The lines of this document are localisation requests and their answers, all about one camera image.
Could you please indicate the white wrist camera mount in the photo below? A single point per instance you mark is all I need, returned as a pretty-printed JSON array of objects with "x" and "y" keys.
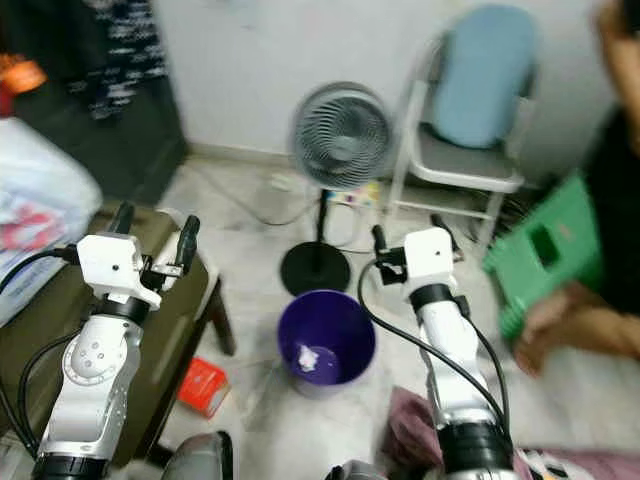
[
  {"x": 428, "y": 255},
  {"x": 110, "y": 268}
]

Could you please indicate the grey standing fan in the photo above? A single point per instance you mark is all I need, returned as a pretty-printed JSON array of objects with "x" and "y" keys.
[{"x": 345, "y": 138}]

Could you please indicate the large white printed plastic bag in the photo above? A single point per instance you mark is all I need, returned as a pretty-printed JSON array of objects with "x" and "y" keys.
[{"x": 40, "y": 200}]

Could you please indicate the person's bare forearm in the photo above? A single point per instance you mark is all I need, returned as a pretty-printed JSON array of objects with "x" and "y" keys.
[{"x": 605, "y": 325}]

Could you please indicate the black white-patterned hanging cloth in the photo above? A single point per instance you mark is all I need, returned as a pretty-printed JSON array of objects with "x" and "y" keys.
[{"x": 120, "y": 60}]

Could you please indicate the purple plastic bin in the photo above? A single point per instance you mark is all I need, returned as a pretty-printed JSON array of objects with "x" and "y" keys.
[{"x": 345, "y": 330}]

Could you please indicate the red orange package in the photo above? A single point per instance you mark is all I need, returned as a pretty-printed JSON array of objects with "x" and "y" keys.
[{"x": 20, "y": 80}]

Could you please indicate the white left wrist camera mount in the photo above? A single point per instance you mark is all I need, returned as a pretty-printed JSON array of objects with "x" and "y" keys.
[{"x": 110, "y": 268}]

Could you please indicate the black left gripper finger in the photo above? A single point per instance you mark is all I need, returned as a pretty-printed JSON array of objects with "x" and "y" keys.
[
  {"x": 188, "y": 243},
  {"x": 122, "y": 220}
]

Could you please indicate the person in black clothes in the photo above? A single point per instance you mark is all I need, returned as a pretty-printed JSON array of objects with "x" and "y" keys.
[{"x": 618, "y": 180}]

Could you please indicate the silver right robot leg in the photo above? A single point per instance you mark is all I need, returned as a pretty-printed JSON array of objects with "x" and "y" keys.
[{"x": 352, "y": 471}]

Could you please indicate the olive brown low table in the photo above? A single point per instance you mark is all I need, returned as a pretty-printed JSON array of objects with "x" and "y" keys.
[{"x": 190, "y": 330}]

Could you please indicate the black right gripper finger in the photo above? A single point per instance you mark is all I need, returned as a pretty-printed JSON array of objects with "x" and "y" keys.
[
  {"x": 381, "y": 240},
  {"x": 444, "y": 228}
]

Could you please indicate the person's bare hand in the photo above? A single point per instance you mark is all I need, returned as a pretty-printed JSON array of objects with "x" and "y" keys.
[{"x": 540, "y": 330}]

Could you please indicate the light blue cushion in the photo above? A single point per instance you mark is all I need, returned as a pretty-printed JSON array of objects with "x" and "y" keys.
[{"x": 485, "y": 75}]

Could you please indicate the green plastic stool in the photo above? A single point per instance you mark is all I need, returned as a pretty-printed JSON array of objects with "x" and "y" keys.
[{"x": 575, "y": 250}]

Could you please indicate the white metal chair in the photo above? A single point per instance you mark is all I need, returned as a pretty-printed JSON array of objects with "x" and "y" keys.
[{"x": 460, "y": 162}]

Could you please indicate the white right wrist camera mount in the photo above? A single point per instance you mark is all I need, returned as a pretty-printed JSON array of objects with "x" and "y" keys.
[{"x": 428, "y": 255}]

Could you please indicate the pink cartoon print blanket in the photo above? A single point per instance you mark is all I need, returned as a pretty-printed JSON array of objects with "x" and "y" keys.
[{"x": 420, "y": 430}]

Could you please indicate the small red box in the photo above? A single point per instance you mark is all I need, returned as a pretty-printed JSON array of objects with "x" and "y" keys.
[{"x": 203, "y": 387}]

